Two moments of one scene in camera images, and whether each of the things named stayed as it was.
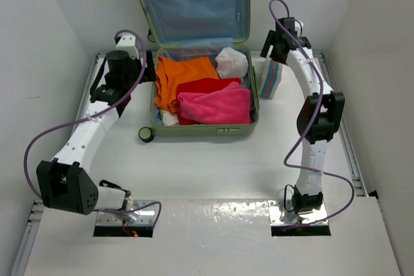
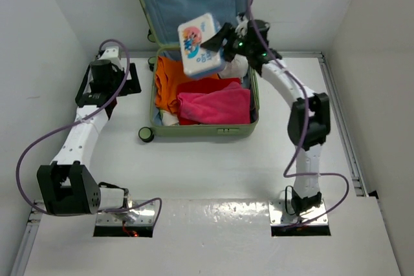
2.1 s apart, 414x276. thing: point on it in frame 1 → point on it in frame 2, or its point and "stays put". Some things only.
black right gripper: [272, 40] → [216, 42]
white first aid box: [272, 76] → [197, 60]
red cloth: [200, 86] stays put
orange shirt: [169, 72] stays put
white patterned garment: [169, 119] stays put
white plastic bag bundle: [231, 63] stays put
